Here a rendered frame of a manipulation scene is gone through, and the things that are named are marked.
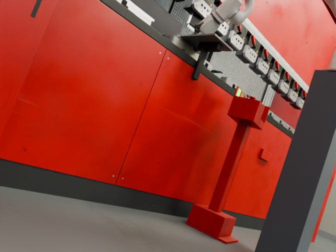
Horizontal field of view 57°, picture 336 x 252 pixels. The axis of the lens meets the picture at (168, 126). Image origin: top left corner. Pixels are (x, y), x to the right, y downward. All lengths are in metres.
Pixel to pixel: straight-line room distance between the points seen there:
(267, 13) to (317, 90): 0.99
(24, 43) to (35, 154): 0.44
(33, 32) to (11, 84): 0.19
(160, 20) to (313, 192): 1.59
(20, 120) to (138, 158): 0.61
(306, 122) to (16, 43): 1.32
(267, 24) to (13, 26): 1.87
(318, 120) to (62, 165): 1.21
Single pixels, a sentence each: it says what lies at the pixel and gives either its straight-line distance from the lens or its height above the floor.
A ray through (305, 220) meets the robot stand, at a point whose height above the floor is 0.26.
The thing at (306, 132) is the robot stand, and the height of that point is 0.66.
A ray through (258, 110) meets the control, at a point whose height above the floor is 0.73.
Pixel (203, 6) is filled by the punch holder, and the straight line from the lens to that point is 1.99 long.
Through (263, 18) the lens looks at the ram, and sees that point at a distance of 2.51.
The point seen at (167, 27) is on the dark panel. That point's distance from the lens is 2.50.
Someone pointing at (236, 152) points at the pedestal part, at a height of 0.47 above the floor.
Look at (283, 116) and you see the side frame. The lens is 3.89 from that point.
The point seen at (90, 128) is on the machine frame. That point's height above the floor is 0.32.
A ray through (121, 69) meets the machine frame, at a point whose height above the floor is 0.62.
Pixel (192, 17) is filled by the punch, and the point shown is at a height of 1.14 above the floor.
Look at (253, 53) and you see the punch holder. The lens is 2.41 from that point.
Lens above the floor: 0.33
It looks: 5 degrees up
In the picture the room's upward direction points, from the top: 20 degrees clockwise
